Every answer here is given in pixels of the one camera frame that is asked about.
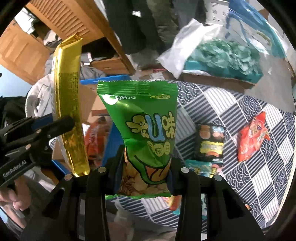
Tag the black snack packet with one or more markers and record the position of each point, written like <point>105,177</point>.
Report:
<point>209,143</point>

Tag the white plastic bag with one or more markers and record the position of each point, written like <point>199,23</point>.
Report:
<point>185,42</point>

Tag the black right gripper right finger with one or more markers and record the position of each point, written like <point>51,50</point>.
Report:
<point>227,216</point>

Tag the person's left hand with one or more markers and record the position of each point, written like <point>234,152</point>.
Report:
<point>18,200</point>

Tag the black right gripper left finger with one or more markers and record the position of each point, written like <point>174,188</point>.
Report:
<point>78,202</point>

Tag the large orange snack bag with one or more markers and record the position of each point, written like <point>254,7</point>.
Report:
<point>95,140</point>

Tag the long gold snack pack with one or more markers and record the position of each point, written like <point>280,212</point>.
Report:
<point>67,104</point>

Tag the teal snack packet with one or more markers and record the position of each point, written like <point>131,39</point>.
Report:
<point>206,169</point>

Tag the small red snack bag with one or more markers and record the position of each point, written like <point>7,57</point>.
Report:
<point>251,137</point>

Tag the olive hanging coat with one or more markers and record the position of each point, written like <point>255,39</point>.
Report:
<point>165,20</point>

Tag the wooden louvered wardrobe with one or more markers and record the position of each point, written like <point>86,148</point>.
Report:
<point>25,56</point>

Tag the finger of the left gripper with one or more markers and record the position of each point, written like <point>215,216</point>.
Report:
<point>37,122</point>
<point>57,127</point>

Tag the blue cardboard box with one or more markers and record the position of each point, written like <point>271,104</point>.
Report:
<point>97,111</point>

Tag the grey clothes pile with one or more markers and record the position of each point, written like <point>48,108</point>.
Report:
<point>39,98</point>

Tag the blue clear plastic bag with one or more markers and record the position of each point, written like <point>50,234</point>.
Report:
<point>255,29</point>

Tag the teal tray of packets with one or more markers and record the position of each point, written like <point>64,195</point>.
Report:
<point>227,59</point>

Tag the green peanut snack bag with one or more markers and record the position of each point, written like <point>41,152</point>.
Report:
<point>145,114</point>

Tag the dark hanging jacket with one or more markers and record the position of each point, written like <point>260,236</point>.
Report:
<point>134,24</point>

